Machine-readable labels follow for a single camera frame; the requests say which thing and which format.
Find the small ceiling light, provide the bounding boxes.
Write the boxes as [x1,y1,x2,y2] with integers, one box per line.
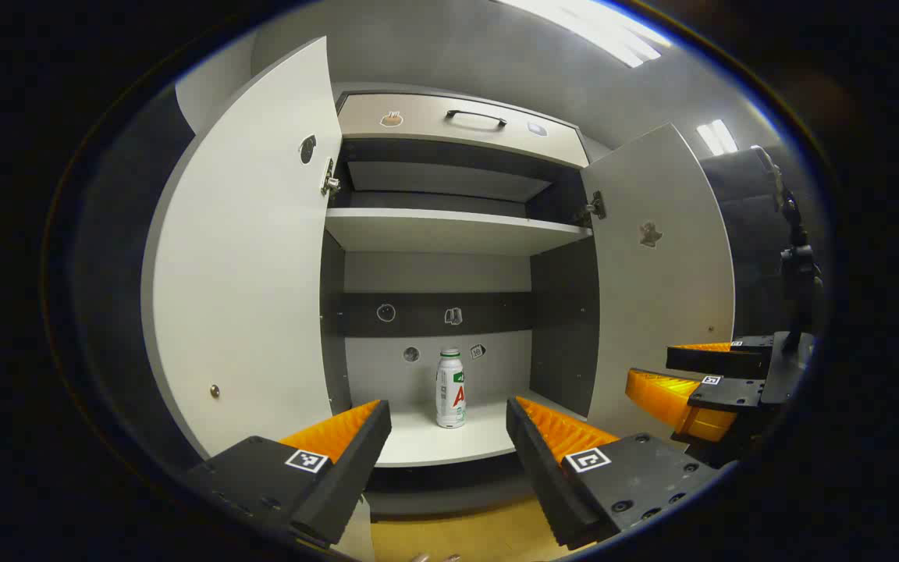
[696,119,740,157]

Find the long ceiling light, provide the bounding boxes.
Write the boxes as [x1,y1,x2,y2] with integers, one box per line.
[496,0,673,69]

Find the white and grey cabinet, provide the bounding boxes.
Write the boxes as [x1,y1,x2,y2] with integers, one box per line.
[320,90,614,518]

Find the black backdrop cloth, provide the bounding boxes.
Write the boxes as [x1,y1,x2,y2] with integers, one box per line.
[699,147,819,344]
[73,84,212,469]

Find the white cabinet shelf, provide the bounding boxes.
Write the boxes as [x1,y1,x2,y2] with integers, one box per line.
[325,207,595,258]

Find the black drawer handle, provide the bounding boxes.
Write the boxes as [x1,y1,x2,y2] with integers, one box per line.
[445,109,508,129]

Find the white bottle with green label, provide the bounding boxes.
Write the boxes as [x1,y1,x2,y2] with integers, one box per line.
[435,348,467,429]

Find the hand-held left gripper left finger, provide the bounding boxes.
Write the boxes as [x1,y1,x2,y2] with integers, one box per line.
[184,400,393,546]

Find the white cabinet door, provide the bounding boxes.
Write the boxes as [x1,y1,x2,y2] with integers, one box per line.
[581,123,736,443]
[141,36,343,461]

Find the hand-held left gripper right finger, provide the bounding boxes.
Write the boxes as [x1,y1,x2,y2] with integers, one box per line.
[506,396,720,551]

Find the white cabinet drawer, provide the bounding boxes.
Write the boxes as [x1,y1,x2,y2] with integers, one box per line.
[337,93,592,169]

